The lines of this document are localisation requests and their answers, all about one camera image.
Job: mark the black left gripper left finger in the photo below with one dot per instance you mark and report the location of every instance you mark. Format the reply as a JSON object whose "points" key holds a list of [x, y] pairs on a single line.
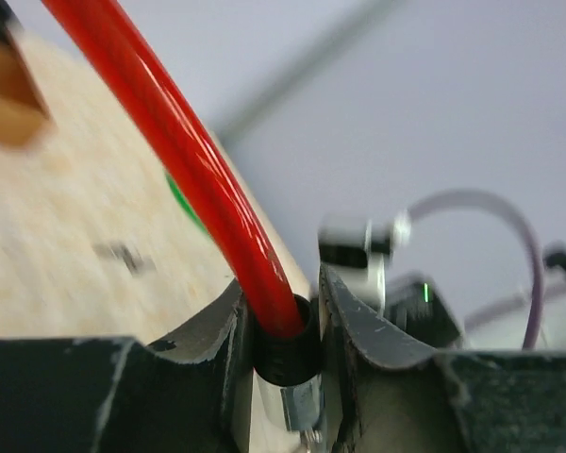
{"points": [[190, 391]]}

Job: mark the green cable lock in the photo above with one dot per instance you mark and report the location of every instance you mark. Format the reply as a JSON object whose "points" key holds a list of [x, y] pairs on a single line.
{"points": [[183, 203]]}

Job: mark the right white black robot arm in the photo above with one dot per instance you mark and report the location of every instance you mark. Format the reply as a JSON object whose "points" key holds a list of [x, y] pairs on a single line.
{"points": [[494, 327]]}

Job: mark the red cable lock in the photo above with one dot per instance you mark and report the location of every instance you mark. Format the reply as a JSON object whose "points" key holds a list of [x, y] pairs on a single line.
{"points": [[287, 343]]}

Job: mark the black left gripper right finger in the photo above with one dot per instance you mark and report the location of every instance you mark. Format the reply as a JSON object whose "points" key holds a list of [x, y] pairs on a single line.
{"points": [[387, 392]]}

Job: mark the wooden compartment tray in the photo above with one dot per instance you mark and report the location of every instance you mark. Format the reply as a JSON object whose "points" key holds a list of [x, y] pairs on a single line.
{"points": [[24, 114]]}

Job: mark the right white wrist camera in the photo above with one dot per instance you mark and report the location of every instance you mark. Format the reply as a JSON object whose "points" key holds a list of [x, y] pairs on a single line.
{"points": [[359, 250]]}

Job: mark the far silver key bunch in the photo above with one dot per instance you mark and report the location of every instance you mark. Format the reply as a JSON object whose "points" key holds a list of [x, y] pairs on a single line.
{"points": [[133, 260]]}

